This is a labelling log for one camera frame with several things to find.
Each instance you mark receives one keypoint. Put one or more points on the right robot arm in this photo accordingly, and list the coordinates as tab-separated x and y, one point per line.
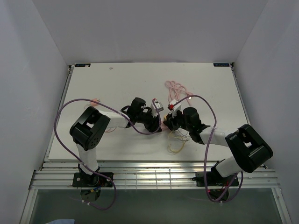
248	148

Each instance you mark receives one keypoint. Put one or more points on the blue corner label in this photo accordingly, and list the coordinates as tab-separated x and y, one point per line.
221	64
82	65

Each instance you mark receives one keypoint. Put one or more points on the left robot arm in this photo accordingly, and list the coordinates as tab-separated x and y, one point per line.
89	128

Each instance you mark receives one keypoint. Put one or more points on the left blue corner label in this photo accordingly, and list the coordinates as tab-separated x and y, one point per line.
82	65

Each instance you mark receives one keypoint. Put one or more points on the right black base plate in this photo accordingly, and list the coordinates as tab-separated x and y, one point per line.
213	178

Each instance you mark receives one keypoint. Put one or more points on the pink power strip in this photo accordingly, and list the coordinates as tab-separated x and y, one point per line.
163	127

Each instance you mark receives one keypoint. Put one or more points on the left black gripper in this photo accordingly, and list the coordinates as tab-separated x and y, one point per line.
152	125

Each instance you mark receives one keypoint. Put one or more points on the aluminium rail frame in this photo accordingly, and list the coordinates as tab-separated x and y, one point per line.
141	161

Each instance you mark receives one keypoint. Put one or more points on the pink charger plug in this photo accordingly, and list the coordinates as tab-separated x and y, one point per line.
95	101

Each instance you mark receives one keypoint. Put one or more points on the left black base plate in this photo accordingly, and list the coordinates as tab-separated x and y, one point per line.
91	181

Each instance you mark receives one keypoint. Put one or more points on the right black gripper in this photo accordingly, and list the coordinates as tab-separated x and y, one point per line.
170	122

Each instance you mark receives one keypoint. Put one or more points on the right blue corner label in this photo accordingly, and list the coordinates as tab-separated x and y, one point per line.
221	64

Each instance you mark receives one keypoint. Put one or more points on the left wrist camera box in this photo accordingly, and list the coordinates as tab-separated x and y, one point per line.
156	107

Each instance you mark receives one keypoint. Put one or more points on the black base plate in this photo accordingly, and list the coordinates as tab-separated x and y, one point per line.
213	178
91	181

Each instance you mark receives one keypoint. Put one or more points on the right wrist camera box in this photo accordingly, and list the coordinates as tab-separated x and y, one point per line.
174	106

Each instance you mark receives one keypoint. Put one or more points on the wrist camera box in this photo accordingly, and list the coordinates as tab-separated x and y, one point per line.
174	106
156	107

